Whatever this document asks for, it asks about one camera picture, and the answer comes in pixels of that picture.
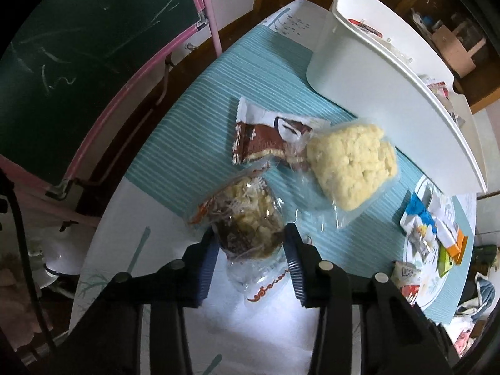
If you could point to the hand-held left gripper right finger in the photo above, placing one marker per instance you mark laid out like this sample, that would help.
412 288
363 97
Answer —
297 265

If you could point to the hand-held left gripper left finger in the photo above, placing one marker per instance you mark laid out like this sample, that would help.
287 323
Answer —
209 265

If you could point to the clear nut mix packet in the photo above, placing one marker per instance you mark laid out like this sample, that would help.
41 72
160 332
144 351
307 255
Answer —
250 211

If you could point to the red white snack packet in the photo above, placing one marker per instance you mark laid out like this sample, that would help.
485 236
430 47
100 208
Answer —
406 285

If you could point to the large yellow rice cake packet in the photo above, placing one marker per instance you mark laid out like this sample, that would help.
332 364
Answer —
351 164

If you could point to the brown chocolate cake packet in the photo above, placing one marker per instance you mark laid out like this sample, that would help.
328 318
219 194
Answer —
258 140

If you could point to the blue white snack packet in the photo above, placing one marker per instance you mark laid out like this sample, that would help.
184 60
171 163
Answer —
418 215

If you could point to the green snack packet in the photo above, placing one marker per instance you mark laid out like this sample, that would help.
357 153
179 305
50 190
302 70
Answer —
446 259

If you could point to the orange white snack packet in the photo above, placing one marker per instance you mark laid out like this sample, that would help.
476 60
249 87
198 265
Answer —
453 238

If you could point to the white plastic bin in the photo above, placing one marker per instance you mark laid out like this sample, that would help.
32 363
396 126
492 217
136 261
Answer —
371 86

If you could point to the white round stand base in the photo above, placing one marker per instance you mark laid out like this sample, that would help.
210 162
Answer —
66 258

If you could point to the white blue bag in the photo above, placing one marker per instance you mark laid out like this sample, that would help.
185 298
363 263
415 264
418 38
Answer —
478 293

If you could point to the green printed box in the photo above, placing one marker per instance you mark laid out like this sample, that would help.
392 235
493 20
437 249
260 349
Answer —
488 254

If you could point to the pink framed chalkboard easel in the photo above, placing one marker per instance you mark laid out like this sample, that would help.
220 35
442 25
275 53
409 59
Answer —
78 47

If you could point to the wooden corner shelf unit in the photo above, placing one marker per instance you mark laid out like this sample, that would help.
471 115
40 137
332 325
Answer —
484 86

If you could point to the small shelf clutter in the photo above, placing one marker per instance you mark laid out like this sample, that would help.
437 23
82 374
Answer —
422 19

